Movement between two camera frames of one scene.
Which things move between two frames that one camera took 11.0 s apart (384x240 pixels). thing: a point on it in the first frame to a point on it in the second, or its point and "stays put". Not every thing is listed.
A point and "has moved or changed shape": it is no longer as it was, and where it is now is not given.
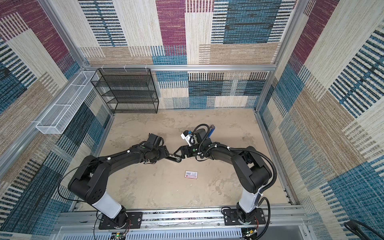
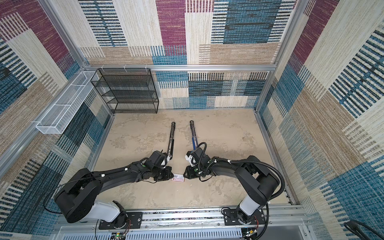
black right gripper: (183, 149) to (191, 175)
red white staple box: (191, 174) has moved or changed shape
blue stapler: (211, 131) has moved or changed shape
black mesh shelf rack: (127, 90) stays put
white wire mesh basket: (55, 121) stays put
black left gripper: (164, 153) to (168, 176)
